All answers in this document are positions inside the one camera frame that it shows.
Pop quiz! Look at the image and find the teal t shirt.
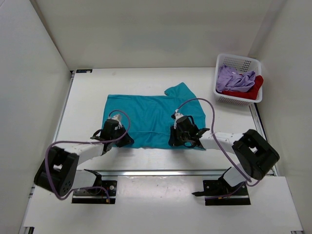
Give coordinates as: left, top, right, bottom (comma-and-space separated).
102, 82, 196, 149

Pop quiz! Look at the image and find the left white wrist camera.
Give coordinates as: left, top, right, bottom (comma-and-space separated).
111, 114, 123, 130

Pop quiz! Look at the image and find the white plastic laundry basket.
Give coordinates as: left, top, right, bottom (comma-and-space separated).
213, 54, 264, 105

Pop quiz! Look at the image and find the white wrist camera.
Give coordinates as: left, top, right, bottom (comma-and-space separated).
111, 114, 123, 130
171, 109, 184, 129

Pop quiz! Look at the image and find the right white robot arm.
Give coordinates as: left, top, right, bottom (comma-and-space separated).
168, 113, 280, 195

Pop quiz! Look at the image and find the aluminium rail bar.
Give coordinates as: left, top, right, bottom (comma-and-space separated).
95, 169, 226, 177

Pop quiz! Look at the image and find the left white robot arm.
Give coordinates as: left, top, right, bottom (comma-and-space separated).
34, 114, 134, 200

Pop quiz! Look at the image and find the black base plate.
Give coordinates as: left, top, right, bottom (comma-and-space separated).
72, 179, 117, 204
192, 180, 251, 206

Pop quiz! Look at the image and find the dark label sticker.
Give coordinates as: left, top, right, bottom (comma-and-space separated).
76, 69, 93, 74

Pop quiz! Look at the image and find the red t shirt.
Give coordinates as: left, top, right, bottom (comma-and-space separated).
221, 76, 264, 100

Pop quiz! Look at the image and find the lavender t shirt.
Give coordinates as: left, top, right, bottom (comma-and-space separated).
216, 65, 256, 93

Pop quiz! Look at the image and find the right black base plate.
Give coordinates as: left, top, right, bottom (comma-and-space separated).
192, 180, 251, 206

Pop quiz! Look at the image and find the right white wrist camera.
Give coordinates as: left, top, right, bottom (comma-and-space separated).
171, 109, 184, 129

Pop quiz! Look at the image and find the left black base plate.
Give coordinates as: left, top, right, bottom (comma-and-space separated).
72, 179, 117, 204

